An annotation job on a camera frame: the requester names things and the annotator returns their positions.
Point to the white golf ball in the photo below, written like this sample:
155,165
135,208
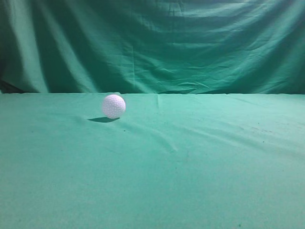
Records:
113,106

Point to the green table cloth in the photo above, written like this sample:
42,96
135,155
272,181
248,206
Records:
172,161

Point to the green backdrop curtain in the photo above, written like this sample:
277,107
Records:
152,46

